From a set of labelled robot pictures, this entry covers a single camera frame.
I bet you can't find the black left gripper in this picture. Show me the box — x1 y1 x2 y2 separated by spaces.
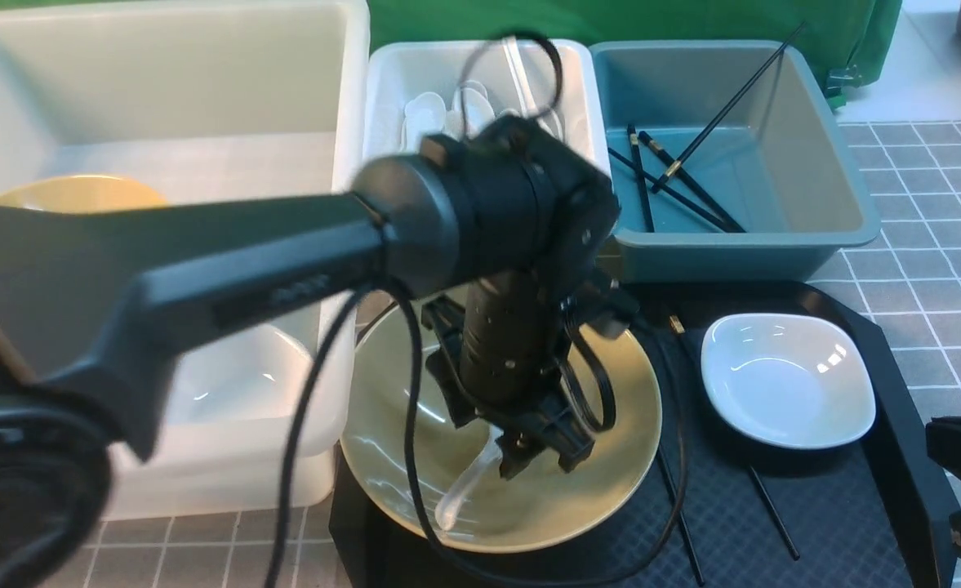
421 270 640 479

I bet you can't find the yellow noodle bowl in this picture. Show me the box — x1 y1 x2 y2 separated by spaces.
340 294 663 555

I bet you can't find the white plastic soup spoon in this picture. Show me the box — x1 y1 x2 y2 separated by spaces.
433 424 503 532

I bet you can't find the black chopstick gold band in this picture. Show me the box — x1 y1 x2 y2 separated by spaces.
656 445 706 586
668 314 801 561

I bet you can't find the white square shallow dish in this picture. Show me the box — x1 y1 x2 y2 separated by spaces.
700 313 877 451

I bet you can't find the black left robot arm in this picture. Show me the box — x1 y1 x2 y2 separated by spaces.
0 116 630 587

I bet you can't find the yellow bowl in tub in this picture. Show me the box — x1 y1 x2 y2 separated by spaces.
0 175 169 215

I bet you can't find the black chopstick bin bottom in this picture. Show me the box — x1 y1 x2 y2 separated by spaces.
607 148 735 232

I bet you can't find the pile of white soup spoons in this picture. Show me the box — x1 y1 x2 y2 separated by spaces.
371 79 532 155

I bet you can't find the leaning black chopstick in bin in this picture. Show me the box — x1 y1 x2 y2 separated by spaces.
653 20 808 189

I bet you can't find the black chopstick lying in bin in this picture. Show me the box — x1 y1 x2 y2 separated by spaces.
638 131 745 232

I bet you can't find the black plastic serving tray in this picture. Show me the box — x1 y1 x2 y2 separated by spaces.
328 283 959 587

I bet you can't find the long white ladle spoon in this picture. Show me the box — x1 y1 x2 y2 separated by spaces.
503 36 563 139

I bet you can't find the small white plastic bin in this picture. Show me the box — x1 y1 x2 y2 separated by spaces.
362 38 611 172

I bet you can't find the teal plastic bin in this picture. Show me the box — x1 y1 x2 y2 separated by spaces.
590 40 880 282

